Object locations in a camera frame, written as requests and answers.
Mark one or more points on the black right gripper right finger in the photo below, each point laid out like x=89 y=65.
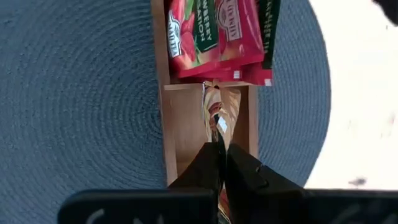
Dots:
x=245 y=177

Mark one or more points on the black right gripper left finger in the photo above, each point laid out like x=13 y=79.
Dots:
x=202 y=174

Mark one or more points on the wooden three-compartment box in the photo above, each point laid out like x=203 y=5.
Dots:
x=183 y=124

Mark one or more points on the beige tea packet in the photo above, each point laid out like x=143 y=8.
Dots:
x=228 y=105

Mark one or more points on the red strawberry tea packet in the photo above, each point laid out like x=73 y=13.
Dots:
x=242 y=37
x=269 y=31
x=186 y=37

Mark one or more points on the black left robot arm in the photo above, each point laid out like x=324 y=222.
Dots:
x=390 y=7

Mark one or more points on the round dark blue woven placemat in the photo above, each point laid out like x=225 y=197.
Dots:
x=77 y=109

